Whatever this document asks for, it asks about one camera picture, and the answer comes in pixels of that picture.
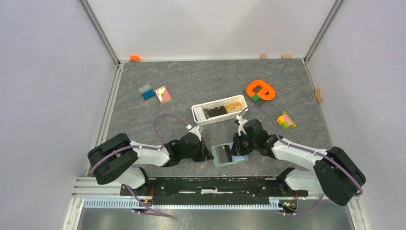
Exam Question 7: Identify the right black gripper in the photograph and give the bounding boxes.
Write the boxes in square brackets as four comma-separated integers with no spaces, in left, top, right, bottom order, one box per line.
[229,132,258,157]

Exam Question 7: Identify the black VIP card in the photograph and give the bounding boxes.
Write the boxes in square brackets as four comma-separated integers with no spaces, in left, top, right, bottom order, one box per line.
[219,144,233,163]

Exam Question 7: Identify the green card holder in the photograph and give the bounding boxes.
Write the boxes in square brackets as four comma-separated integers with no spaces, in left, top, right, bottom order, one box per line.
[211,142,248,168]

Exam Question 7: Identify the white rectangular tray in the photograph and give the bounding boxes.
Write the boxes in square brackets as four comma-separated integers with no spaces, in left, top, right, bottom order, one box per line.
[191,95,248,126]

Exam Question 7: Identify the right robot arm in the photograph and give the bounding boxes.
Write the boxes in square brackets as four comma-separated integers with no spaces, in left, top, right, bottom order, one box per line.
[230,116,367,206]

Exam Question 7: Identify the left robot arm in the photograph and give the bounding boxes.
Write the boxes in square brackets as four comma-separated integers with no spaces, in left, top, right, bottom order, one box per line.
[87,132,214,195]

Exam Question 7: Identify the silver cards in tray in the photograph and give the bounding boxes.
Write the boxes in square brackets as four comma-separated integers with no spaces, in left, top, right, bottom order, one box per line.
[193,107,206,122]

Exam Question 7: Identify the gold cards in tray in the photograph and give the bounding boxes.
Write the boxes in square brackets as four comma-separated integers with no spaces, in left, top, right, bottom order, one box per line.
[225,102,244,114]

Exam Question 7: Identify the black card in tray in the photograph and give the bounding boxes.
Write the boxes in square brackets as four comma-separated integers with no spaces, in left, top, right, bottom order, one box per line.
[203,106,228,119]

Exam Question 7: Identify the pink yellow green brick stack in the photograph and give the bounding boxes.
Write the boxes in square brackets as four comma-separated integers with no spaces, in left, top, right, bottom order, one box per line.
[277,111,296,130]

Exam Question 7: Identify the green lego brick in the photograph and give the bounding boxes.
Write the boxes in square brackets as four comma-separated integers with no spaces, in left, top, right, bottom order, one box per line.
[251,94,260,102]

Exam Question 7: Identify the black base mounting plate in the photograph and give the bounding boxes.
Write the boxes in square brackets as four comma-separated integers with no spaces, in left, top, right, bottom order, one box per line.
[135,176,308,205]

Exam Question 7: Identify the orange curved track piece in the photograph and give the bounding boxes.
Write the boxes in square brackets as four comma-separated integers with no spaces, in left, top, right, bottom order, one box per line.
[245,80,276,101]

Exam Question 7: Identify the pink wooden block puzzle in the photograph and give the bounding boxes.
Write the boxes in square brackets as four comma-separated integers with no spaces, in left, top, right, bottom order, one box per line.
[154,86,172,104]

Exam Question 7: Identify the blue grey lego bricks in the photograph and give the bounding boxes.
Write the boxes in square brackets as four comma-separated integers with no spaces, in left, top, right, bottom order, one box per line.
[138,84,155,101]

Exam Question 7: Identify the curved wooden piece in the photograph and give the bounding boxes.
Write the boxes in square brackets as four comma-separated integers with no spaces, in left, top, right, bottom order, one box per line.
[314,89,323,103]

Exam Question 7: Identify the wooden block right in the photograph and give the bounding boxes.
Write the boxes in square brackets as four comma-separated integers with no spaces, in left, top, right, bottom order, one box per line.
[282,54,292,59]

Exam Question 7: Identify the orange tape roll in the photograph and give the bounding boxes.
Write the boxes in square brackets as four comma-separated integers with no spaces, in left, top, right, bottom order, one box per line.
[129,55,141,62]

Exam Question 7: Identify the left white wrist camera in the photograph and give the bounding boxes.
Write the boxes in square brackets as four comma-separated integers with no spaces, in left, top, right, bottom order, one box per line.
[186,125,203,141]

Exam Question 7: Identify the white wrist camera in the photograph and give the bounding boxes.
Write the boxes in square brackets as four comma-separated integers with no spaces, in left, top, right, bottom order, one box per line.
[234,115,248,136]
[186,125,203,141]

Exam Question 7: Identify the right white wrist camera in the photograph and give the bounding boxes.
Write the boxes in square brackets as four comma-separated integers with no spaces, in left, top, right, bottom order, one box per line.
[234,115,248,136]

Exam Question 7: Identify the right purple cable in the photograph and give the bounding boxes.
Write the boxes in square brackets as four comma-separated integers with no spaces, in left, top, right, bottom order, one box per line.
[237,105,364,196]

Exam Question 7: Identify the purple cable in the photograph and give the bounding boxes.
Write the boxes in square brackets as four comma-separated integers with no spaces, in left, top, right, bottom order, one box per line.
[237,105,364,196]
[89,115,189,178]

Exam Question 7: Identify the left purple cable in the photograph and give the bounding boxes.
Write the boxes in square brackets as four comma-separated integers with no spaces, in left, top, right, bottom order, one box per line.
[89,115,189,178]

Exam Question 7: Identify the aluminium frame rail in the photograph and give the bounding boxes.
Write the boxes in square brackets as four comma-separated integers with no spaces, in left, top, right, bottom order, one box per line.
[71,177,358,210]

